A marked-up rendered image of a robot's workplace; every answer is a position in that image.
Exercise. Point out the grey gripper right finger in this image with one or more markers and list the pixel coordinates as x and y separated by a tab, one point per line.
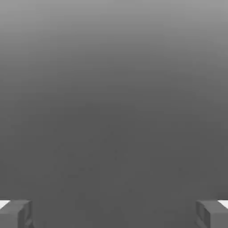
214	215

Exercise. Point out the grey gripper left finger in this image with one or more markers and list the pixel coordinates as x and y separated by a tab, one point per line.
12	215

